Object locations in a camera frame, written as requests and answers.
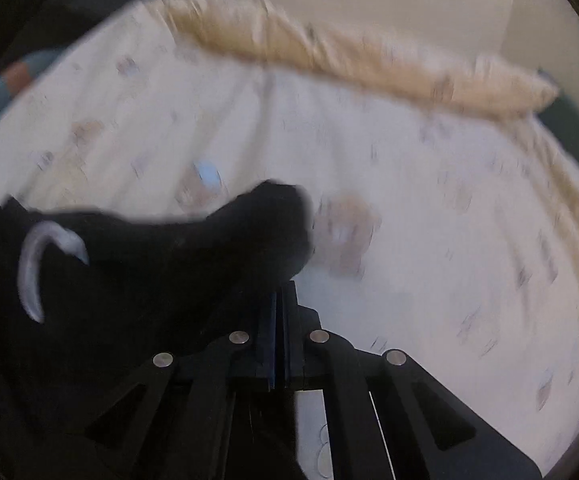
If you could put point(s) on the dark hanging jacket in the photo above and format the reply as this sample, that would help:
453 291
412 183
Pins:
44 0

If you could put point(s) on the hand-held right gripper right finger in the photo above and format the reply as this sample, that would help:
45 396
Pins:
284 355

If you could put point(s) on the bear print blanket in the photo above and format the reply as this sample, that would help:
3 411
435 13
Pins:
369 135

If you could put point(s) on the black pants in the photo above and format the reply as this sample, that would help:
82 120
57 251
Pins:
119 270

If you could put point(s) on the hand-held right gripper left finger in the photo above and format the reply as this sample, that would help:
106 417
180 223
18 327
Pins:
271 355

